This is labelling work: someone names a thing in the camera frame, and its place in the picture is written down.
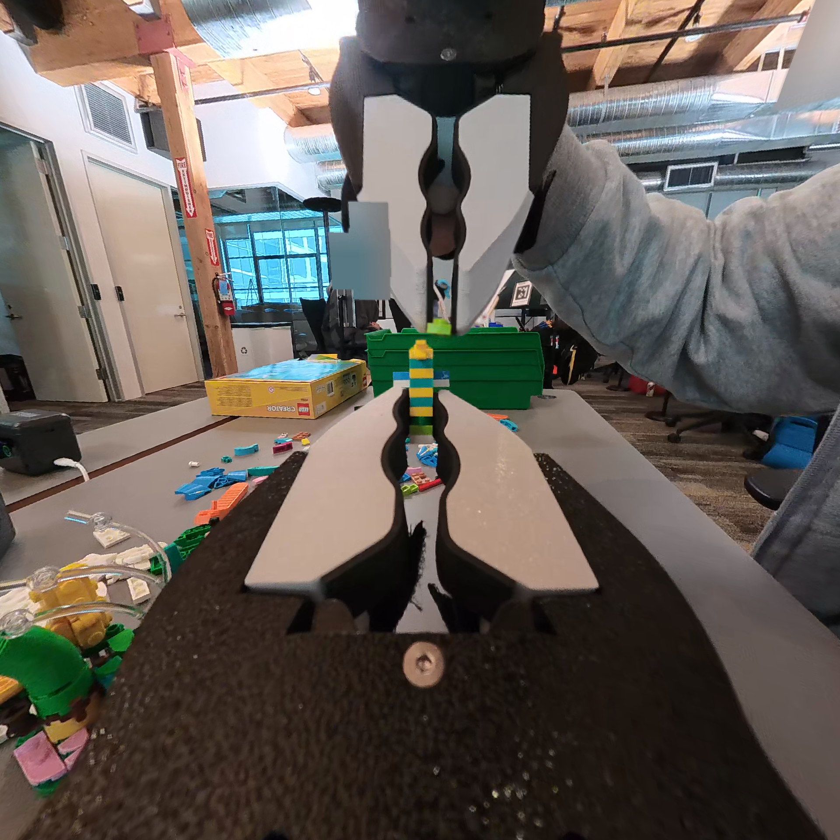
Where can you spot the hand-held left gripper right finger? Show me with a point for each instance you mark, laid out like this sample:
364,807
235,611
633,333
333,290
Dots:
512,512

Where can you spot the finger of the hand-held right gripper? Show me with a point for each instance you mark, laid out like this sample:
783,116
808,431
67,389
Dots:
394,151
499,184

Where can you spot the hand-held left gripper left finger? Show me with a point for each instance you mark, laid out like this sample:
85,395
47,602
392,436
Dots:
328,512

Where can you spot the striped toy brick tower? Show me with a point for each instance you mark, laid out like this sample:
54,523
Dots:
420,394

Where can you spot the lime green toy brick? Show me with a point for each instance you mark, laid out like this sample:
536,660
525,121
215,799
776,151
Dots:
438,328

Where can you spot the person's right forearm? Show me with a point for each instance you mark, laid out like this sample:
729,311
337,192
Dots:
656,295

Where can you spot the person's right hand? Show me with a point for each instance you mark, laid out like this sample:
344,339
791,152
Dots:
445,229

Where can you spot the black floor lamp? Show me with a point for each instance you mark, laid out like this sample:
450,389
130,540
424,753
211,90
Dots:
321,203

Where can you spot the orange long brick piece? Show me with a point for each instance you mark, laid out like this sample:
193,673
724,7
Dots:
226,500

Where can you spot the black and white marker sign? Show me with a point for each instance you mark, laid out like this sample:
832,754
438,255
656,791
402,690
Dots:
522,293

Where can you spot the yellow toy box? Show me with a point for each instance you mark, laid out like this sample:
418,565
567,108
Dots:
282,387

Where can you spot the scattered loose toy bricks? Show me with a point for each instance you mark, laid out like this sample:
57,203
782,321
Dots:
197,487

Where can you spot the green plastic storage bin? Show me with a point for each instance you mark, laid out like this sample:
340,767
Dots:
499,374

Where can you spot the large window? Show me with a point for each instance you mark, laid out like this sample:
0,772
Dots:
275,262

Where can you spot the white recycling cabinet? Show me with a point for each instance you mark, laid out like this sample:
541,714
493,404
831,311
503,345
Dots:
262,351

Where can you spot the black office chair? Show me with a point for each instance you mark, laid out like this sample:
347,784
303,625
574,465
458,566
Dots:
695,420

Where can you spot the red and white sign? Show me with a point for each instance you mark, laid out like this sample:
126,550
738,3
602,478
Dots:
212,247
186,187

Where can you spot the pile of white plates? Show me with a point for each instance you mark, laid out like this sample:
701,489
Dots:
108,537

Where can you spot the red fire extinguisher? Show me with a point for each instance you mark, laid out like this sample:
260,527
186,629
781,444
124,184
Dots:
225,298

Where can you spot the black mesh chair armrest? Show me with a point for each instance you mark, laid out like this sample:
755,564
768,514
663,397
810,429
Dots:
774,485

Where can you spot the blue object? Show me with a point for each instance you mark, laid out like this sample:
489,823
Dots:
791,443

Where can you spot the person's grey hoodie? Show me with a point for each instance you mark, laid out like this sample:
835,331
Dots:
807,525

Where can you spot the black power station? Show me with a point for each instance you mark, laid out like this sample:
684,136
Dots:
36,443

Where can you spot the green brick tree model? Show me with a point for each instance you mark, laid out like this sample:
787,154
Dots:
46,663

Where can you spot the white open door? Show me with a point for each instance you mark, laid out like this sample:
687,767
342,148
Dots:
39,275

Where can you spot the duct vent grille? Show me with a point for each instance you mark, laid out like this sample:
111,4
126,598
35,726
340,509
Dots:
691,176

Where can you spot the large silver air duct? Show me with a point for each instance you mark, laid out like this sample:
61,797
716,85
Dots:
249,16

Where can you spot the wooden post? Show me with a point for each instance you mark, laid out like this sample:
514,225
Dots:
213,341

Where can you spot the white wall vent grille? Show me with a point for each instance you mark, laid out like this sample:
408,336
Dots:
108,117

